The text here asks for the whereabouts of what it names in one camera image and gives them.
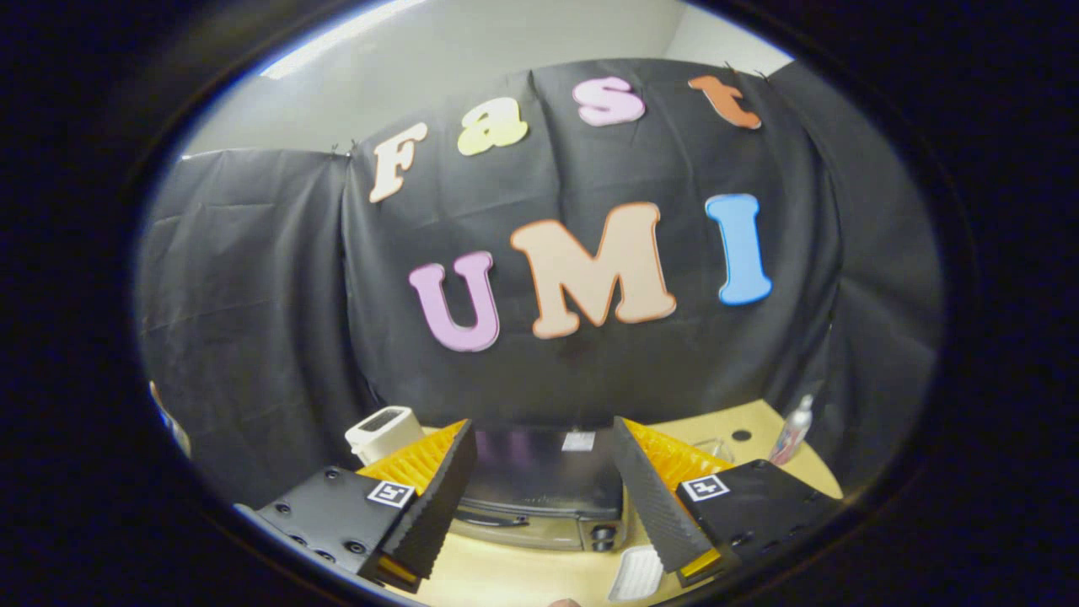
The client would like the dark screen device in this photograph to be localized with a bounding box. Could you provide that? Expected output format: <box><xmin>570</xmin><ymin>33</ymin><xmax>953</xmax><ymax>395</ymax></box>
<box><xmin>149</xmin><ymin>381</ymin><xmax>191</xmax><ymax>458</ymax></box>

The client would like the black backdrop cloth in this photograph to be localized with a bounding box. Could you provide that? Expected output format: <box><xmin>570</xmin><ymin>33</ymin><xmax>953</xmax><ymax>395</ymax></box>
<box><xmin>135</xmin><ymin>57</ymin><xmax>945</xmax><ymax>507</ymax></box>

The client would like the white plastic box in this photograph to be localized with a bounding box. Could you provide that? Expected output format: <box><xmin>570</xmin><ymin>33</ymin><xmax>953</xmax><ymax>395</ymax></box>
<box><xmin>345</xmin><ymin>406</ymin><xmax>426</xmax><ymax>467</ymax></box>

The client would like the white rectangular tray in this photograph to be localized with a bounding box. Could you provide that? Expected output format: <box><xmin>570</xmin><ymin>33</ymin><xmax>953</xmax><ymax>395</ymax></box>
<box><xmin>608</xmin><ymin>545</ymin><xmax>666</xmax><ymax>603</ymax></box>

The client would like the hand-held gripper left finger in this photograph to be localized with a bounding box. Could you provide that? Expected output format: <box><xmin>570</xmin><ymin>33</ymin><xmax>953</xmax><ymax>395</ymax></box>
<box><xmin>234</xmin><ymin>419</ymin><xmax>478</xmax><ymax>594</ymax></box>

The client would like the black toaster oven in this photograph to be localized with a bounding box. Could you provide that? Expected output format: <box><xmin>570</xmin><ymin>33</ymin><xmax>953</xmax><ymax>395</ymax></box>
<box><xmin>449</xmin><ymin>426</ymin><xmax>630</xmax><ymax>554</ymax></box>

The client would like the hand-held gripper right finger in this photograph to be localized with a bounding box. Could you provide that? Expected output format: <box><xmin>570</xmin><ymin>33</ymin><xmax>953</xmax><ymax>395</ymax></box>
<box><xmin>612</xmin><ymin>416</ymin><xmax>844</xmax><ymax>589</ymax></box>

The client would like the white pink-labelled bottle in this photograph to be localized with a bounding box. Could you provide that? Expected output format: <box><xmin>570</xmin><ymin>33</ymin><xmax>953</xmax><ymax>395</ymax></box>
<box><xmin>769</xmin><ymin>394</ymin><xmax>816</xmax><ymax>467</ymax></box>

